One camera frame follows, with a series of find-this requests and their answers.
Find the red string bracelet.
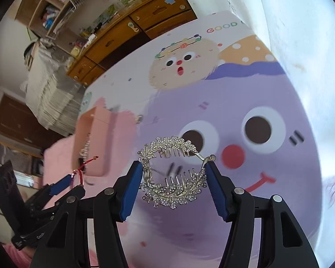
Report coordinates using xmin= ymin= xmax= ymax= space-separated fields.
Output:
xmin=71 ymin=155 xmax=100 ymax=188

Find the rhinestone leaf hair comb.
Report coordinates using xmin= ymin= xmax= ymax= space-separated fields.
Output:
xmin=137 ymin=136 xmax=216 ymax=209

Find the pink plastic organizer box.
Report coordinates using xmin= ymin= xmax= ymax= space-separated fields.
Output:
xmin=71 ymin=106 xmax=111 ymax=177

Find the white lace covered furniture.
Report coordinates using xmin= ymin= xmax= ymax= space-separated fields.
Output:
xmin=22 ymin=39 xmax=84 ymax=137

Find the cartoon printed table mat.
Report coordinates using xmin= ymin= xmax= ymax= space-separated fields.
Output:
xmin=43 ymin=9 xmax=325 ymax=268

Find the wooden drawer cabinet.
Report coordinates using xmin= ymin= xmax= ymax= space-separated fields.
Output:
xmin=66 ymin=0 xmax=197 ymax=87

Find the white pearl necklace with flowers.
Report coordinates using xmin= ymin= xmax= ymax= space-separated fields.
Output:
xmin=78 ymin=132 xmax=92 ymax=161

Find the small gold ring charm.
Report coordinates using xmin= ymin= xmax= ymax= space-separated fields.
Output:
xmin=135 ymin=114 xmax=143 ymax=124

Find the wall shelf with items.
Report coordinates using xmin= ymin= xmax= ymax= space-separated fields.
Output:
xmin=15 ymin=0 xmax=113 ymax=40

